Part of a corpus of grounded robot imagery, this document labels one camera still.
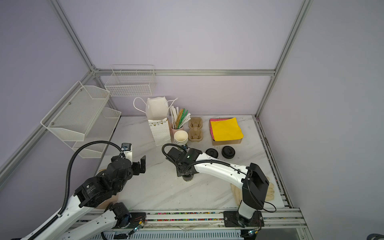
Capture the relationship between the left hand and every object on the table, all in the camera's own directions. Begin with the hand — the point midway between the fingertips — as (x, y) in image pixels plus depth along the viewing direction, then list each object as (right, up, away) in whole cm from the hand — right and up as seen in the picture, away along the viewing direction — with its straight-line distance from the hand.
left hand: (134, 157), depth 70 cm
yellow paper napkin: (+51, +13, +38) cm, 65 cm away
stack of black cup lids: (+51, -2, +27) cm, 57 cm away
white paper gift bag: (+2, +28, +32) cm, 42 cm away
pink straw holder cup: (+13, +12, +29) cm, 34 cm away
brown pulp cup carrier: (+29, +11, +35) cm, 47 cm away
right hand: (+23, -9, +8) cm, 26 cm away
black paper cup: (+25, -15, +15) cm, 32 cm away
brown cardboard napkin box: (+48, +4, +34) cm, 59 cm away
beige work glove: (+53, -24, +12) cm, 59 cm away
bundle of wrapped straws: (+18, +21, +28) cm, 40 cm away
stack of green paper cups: (+20, +8, +26) cm, 33 cm away
